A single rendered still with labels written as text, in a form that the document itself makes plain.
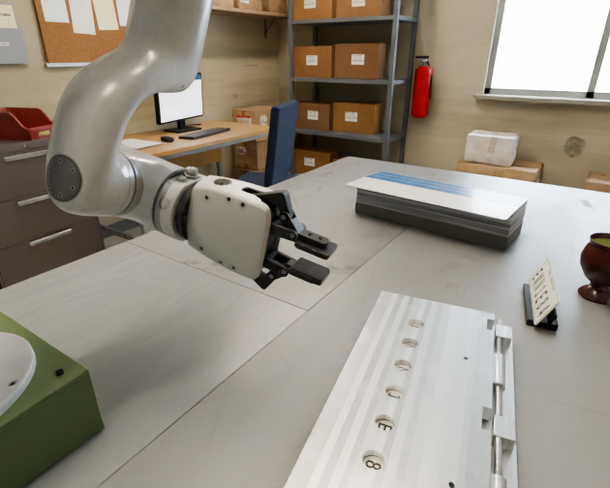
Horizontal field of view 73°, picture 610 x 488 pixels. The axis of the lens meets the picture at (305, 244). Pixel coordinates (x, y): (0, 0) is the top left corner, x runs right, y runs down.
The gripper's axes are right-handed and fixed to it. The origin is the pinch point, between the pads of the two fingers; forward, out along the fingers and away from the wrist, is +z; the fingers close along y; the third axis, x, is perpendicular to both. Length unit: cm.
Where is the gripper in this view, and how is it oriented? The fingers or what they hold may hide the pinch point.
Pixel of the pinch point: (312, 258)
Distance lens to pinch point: 46.1
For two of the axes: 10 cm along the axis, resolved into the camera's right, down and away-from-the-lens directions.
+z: 9.0, 3.7, -2.5
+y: -2.1, 8.5, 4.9
